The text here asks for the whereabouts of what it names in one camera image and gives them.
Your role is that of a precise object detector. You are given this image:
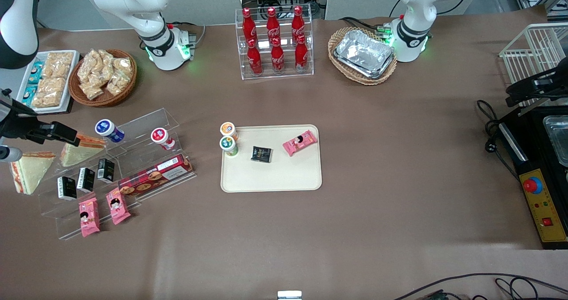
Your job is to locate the black cable at left arm base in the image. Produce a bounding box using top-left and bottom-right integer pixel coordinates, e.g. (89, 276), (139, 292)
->
(341, 17), (392, 38)

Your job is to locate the clear acrylic stepped shelf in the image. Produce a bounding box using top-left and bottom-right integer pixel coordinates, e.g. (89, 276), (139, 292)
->
(20, 108), (196, 241)

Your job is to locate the red cola bottle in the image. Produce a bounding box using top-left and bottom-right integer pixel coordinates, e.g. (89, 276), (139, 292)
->
(294, 35), (309, 73)
(291, 6), (306, 39)
(247, 38), (263, 75)
(270, 37), (285, 74)
(266, 7), (280, 41)
(242, 8), (257, 43)

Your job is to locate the green lid yogurt cup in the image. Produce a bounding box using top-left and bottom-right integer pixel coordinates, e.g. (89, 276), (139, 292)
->
(219, 136), (239, 157)

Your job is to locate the red emergency stop button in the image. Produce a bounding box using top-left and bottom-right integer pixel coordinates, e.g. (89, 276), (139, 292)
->
(523, 176), (543, 195)

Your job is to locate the brown wicker basket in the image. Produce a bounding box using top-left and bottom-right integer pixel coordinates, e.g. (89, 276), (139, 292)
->
(68, 49), (138, 108)

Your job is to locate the aluminium foil tray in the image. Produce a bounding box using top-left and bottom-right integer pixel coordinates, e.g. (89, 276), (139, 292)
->
(334, 29), (396, 79)

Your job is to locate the black sealing machine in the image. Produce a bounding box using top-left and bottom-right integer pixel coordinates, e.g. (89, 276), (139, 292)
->
(497, 105), (568, 250)

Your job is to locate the grey cable at right arm base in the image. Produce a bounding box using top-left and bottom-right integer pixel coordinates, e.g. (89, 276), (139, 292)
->
(166, 21), (207, 48)

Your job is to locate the white rectangular tray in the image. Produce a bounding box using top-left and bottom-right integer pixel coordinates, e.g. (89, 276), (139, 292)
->
(13, 50), (81, 115)

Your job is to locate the pink cartoon snack bar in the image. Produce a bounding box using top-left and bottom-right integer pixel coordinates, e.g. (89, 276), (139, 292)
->
(106, 187), (131, 225)
(283, 130), (318, 157)
(79, 193), (101, 238)

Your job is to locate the light wicker basket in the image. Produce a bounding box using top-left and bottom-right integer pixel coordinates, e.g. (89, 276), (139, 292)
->
(328, 27), (398, 86)

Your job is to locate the black snack packet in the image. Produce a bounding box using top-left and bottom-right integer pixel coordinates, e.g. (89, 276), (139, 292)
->
(251, 146), (272, 163)

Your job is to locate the white wire basket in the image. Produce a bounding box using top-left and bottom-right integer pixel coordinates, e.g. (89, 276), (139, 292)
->
(499, 23), (568, 108)

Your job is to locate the beige plastic tray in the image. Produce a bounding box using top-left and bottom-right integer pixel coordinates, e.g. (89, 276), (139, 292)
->
(221, 124), (322, 193)

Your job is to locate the black cable on table edge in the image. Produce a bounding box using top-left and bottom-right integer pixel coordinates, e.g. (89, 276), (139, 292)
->
(393, 272), (568, 300)

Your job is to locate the blue lid white bottle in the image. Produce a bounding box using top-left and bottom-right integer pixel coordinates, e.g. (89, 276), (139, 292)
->
(95, 119), (126, 143)

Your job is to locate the red lid white bottle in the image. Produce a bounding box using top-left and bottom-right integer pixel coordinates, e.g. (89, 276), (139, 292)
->
(150, 127), (176, 151)

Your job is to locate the red cookie box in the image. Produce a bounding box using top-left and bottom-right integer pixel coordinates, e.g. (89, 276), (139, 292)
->
(118, 154), (194, 197)

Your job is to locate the small black white carton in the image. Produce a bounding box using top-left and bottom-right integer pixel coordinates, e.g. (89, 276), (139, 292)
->
(97, 158), (115, 184)
(57, 176), (78, 201)
(77, 167), (95, 193)

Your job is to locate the black power cable with plug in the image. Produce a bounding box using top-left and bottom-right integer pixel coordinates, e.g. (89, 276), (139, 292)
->
(477, 99), (521, 181)

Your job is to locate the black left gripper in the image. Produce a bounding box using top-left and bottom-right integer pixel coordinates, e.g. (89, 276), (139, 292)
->
(505, 64), (568, 108)

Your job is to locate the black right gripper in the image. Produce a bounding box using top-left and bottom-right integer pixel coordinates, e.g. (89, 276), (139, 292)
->
(0, 88), (81, 144)

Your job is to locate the triangle sandwich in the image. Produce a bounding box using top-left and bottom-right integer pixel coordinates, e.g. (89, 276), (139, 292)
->
(10, 151), (57, 195)
(60, 134), (107, 167)

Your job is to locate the clear acrylic bottle rack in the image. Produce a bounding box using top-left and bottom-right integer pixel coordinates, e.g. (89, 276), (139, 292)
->
(235, 8), (315, 80)

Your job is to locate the clear bag of snacks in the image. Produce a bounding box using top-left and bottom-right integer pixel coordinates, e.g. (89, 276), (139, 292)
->
(95, 49), (118, 83)
(80, 82), (105, 101)
(106, 71), (130, 96)
(78, 51), (101, 86)
(114, 57), (134, 77)

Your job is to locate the wrapped cracker pack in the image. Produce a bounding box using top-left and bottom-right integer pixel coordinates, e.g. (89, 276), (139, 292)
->
(43, 51), (74, 79)
(31, 89), (65, 109)
(38, 77), (68, 95)

